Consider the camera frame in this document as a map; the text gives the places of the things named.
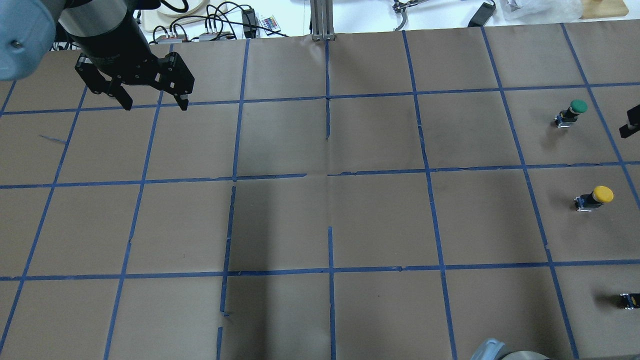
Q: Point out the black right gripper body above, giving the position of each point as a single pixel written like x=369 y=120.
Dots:
x=631 y=126

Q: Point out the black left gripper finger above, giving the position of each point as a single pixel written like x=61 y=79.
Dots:
x=181 y=97
x=117 y=91

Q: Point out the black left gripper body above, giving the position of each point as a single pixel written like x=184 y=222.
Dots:
x=114 y=48

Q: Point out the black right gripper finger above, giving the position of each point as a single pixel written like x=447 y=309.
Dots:
x=628 y=129

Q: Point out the yellow push button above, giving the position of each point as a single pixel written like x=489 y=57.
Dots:
x=598 y=197

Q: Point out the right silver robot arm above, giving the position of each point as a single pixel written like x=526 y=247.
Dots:
x=493 y=349

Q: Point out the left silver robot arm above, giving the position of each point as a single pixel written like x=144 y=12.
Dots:
x=29 y=27

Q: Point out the green push button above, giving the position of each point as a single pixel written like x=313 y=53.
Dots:
x=568 y=117

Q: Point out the small black button part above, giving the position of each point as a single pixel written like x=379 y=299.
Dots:
x=630 y=300

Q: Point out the clear plastic bag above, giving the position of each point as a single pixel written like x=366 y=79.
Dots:
x=541 y=11

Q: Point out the brown paper table cover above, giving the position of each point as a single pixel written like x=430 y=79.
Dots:
x=384 y=196

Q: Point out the aluminium frame post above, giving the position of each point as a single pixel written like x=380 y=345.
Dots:
x=322 y=20

